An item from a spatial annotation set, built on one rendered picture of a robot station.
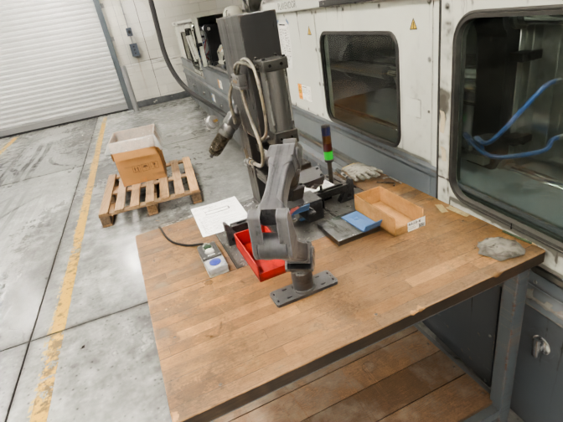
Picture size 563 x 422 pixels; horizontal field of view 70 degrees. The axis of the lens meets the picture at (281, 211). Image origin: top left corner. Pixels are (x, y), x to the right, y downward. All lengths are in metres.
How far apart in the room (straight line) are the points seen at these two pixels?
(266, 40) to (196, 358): 1.00
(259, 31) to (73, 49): 9.21
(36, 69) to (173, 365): 9.85
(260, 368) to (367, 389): 0.87
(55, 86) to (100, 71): 1.00
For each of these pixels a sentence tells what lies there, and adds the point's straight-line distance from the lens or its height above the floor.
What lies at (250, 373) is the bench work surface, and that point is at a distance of 1.04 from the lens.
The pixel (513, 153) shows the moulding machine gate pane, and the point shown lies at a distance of 1.44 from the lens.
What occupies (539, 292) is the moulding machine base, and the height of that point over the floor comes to 0.71.
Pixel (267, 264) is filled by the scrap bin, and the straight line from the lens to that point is 1.36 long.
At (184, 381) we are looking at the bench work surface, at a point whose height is 0.90.
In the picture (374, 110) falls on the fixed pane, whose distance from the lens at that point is 2.12.
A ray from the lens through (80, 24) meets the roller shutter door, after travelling 10.50.
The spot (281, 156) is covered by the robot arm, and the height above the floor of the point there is 1.33.
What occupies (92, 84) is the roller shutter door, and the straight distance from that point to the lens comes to 10.56.
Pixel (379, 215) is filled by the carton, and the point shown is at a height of 0.95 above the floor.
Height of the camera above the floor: 1.66
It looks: 27 degrees down
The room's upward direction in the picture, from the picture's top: 10 degrees counter-clockwise
